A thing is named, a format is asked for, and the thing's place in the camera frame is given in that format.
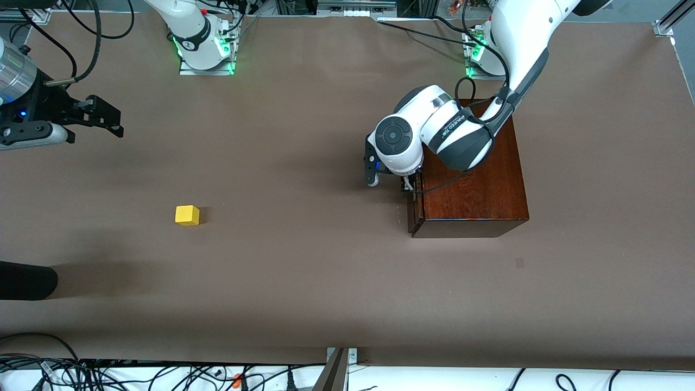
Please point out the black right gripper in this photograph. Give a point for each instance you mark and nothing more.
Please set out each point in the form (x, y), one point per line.
(49, 106)

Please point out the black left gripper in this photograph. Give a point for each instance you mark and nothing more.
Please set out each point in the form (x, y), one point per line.
(406, 183)

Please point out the yellow wooden block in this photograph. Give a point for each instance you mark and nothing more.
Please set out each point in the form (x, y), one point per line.
(187, 216)

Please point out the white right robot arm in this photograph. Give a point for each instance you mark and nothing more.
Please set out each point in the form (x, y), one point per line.
(190, 27)

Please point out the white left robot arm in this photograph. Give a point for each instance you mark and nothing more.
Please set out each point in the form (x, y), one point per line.
(521, 38)

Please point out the dark wooden cabinet box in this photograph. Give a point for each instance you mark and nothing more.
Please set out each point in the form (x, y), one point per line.
(488, 190)

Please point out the black rounded object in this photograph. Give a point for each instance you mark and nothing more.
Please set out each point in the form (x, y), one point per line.
(27, 279)

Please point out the white power strip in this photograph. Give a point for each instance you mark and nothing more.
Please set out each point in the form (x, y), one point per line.
(355, 12)

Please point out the dark grey slanted bar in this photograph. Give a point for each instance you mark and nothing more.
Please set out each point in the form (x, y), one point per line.
(332, 374)

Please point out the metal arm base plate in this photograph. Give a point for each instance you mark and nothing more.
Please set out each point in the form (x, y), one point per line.
(471, 70)
(187, 71)

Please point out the silver metal table bracket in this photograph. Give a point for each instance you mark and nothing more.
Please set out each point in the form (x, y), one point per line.
(353, 355)

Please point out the aluminium profile rail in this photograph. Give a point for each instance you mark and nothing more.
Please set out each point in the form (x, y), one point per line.
(662, 27)

